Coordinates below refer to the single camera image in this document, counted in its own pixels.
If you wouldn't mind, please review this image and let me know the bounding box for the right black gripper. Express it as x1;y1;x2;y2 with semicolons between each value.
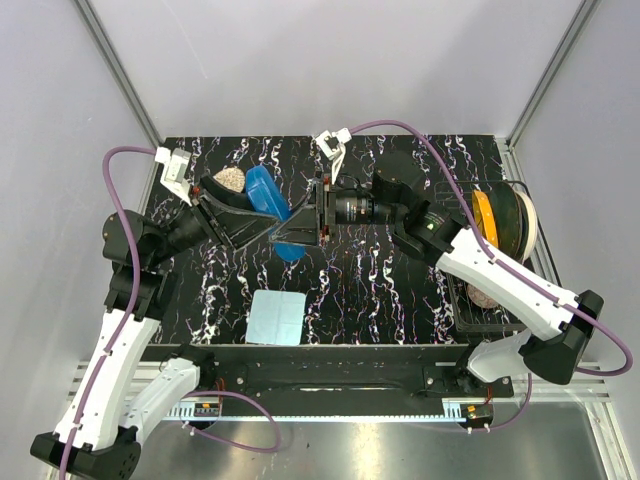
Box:
270;169;403;248

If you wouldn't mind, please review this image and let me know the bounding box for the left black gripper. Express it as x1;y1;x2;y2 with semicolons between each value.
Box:
150;172;282;266

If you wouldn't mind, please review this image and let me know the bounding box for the blue glasses case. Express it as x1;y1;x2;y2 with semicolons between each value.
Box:
246;165;305;262

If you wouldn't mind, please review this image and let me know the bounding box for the light blue cleaning cloth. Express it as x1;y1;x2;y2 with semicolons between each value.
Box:
245;290;306;346

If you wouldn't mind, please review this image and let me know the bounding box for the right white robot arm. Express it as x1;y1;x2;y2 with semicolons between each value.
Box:
269;153;604;397

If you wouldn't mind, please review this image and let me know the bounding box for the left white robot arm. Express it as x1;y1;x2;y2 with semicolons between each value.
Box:
30;177;279;479

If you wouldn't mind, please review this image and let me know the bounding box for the speckled oval stone coaster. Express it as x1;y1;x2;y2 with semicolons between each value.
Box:
213;167;246;193

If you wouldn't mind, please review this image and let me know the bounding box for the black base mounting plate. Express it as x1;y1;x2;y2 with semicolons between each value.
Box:
142;342;516;419

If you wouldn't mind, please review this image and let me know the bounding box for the yellow plate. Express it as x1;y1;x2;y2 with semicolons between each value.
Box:
472;190;499;248

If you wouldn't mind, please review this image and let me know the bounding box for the pink patterned mug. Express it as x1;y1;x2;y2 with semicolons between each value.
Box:
466;284;499;309

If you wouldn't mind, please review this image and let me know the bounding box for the dark green plate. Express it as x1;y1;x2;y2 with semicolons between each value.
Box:
489;182;523;261

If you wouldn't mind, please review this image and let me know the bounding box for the cream white plate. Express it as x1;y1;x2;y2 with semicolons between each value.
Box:
516;191;538;263

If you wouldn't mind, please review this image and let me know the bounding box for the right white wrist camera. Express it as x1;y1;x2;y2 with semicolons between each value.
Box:
313;128;352;184

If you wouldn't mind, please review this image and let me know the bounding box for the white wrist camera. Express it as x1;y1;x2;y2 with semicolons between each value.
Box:
154;147;191;205
313;128;352;184

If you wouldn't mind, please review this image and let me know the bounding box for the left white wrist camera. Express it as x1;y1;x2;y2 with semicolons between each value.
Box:
154;147;191;205

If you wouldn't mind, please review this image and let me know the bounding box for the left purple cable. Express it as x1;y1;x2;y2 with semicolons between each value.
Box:
57;144;284;480

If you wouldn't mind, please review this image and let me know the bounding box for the purple cable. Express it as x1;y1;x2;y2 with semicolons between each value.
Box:
57;144;284;480
347;118;635;432

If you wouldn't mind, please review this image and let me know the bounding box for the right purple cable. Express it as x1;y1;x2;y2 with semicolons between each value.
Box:
347;118;635;432

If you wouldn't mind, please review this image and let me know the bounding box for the black wire dish rack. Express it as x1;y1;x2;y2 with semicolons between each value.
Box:
446;181;531;338

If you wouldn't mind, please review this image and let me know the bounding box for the white cable duct strip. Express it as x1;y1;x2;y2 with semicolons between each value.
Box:
164;395;494;426

